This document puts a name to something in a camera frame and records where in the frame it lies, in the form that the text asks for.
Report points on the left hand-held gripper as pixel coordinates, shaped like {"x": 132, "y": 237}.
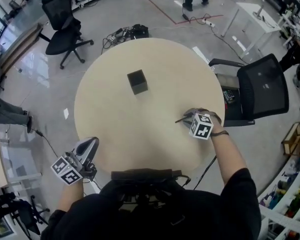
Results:
{"x": 65, "y": 170}

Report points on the person's left forearm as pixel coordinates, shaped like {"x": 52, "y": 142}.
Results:
{"x": 70, "y": 196}

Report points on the black chest-mounted device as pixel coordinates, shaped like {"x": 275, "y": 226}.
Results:
{"x": 142, "y": 175}

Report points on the checker-printed cube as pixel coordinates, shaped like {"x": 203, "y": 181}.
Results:
{"x": 112, "y": 39}
{"x": 129, "y": 28}

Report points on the grey cardboard box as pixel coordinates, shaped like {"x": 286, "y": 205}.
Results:
{"x": 227, "y": 80}

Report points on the black swivel chair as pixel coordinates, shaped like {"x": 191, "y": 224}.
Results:
{"x": 22, "y": 211}

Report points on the wooden rack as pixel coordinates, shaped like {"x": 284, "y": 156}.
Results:
{"x": 293, "y": 139}

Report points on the person's right forearm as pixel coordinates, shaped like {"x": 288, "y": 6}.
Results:
{"x": 227, "y": 156}

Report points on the white shelf with colourful items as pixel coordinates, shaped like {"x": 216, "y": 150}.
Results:
{"x": 285, "y": 219}

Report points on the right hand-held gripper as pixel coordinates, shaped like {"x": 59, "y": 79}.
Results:
{"x": 201, "y": 127}

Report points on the person's black-clothed torso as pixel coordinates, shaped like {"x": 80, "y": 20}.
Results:
{"x": 152, "y": 221}

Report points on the person's right hand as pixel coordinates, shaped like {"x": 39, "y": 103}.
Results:
{"x": 216, "y": 122}

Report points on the white power strip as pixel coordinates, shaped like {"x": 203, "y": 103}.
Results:
{"x": 208, "y": 22}

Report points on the black bag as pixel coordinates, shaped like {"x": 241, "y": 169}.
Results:
{"x": 140, "y": 30}

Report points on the small black cube box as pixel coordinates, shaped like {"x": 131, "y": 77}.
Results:
{"x": 140, "y": 86}

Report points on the black keypad device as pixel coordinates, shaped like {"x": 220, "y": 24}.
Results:
{"x": 228, "y": 96}

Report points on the white rectangular desk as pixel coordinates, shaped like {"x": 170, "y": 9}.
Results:
{"x": 262, "y": 21}

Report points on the black mesh-back office chair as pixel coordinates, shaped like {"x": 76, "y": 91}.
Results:
{"x": 265, "y": 89}

